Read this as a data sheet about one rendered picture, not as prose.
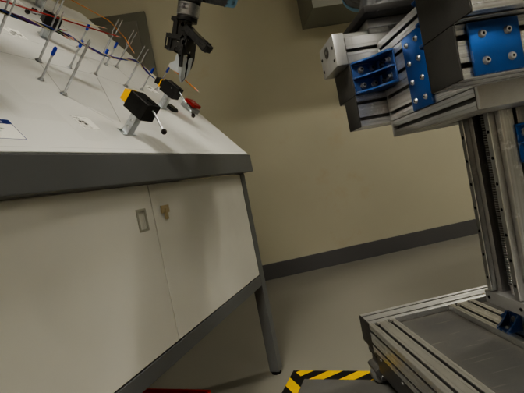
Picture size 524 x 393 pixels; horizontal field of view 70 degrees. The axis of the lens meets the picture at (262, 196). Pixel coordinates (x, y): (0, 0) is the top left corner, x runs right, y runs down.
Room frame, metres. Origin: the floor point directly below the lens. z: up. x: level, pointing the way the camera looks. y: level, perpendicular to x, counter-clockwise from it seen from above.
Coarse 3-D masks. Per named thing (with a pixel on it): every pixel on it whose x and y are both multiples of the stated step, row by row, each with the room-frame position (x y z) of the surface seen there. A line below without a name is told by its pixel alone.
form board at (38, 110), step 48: (48, 0) 1.53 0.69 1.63; (0, 48) 0.88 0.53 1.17; (48, 48) 1.07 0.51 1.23; (96, 48) 1.37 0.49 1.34; (0, 96) 0.70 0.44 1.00; (48, 96) 0.83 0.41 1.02; (96, 96) 1.00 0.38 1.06; (0, 144) 0.59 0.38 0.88; (48, 144) 0.67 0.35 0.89; (96, 144) 0.78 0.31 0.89; (144, 144) 0.93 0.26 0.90; (192, 144) 1.15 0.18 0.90
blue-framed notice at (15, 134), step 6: (0, 120) 0.64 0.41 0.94; (6, 120) 0.65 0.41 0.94; (0, 126) 0.62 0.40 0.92; (6, 126) 0.64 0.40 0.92; (12, 126) 0.65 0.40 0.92; (0, 132) 0.61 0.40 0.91; (6, 132) 0.62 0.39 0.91; (12, 132) 0.63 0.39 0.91; (18, 132) 0.64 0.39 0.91; (0, 138) 0.60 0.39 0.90; (6, 138) 0.61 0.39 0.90; (12, 138) 0.62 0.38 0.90; (18, 138) 0.63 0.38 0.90; (24, 138) 0.64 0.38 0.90
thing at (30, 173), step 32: (0, 160) 0.56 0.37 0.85; (32, 160) 0.61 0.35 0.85; (64, 160) 0.66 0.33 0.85; (96, 160) 0.73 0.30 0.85; (128, 160) 0.82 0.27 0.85; (160, 160) 0.92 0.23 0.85; (192, 160) 1.06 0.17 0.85; (224, 160) 1.24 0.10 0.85; (0, 192) 0.55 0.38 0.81; (32, 192) 0.60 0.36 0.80; (64, 192) 0.69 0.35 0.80
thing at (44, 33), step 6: (30, 12) 1.07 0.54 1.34; (36, 12) 1.08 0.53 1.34; (48, 12) 1.10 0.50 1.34; (42, 18) 1.10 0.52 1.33; (48, 18) 1.09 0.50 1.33; (48, 24) 1.10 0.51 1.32; (54, 24) 1.11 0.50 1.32; (60, 24) 1.12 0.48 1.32; (42, 30) 1.12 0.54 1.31; (48, 30) 1.12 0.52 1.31; (42, 36) 1.12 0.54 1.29
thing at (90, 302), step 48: (96, 192) 0.77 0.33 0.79; (144, 192) 0.91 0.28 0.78; (0, 240) 0.58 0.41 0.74; (48, 240) 0.65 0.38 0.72; (96, 240) 0.75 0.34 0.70; (144, 240) 0.87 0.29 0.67; (0, 288) 0.56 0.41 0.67; (48, 288) 0.63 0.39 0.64; (96, 288) 0.72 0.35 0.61; (144, 288) 0.84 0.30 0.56; (0, 336) 0.55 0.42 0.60; (48, 336) 0.62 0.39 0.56; (96, 336) 0.70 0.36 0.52; (144, 336) 0.82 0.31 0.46; (0, 384) 0.54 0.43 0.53; (48, 384) 0.60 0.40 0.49; (96, 384) 0.68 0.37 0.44
